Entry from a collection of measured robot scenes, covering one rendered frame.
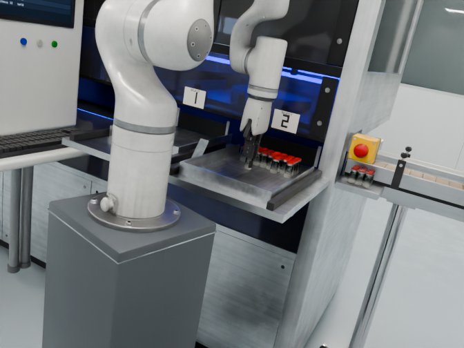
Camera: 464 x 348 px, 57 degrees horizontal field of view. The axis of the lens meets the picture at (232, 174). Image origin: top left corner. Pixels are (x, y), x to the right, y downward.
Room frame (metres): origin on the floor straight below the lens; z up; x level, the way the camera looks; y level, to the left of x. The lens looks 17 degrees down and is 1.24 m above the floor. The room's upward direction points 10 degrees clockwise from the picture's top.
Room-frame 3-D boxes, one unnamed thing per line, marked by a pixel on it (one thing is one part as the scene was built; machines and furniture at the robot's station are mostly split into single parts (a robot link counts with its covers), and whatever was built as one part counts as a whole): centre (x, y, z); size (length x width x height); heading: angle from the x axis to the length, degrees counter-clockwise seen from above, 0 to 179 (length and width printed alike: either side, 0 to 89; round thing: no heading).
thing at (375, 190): (1.30, -0.40, 0.87); 0.14 x 0.13 x 0.02; 156
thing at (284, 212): (1.27, 0.09, 0.87); 0.70 x 0.48 x 0.02; 66
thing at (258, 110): (1.22, -0.04, 1.05); 0.10 x 0.07 x 0.11; 155
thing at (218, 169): (1.16, -0.05, 0.90); 0.34 x 0.26 x 0.04; 155
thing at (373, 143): (1.27, -0.37, 0.99); 0.08 x 0.07 x 0.07; 156
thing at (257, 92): (1.22, -0.04, 1.11); 0.09 x 0.08 x 0.03; 155
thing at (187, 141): (1.41, 0.21, 0.90); 0.34 x 0.26 x 0.04; 156
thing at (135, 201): (0.83, 0.19, 0.95); 0.19 x 0.19 x 0.18
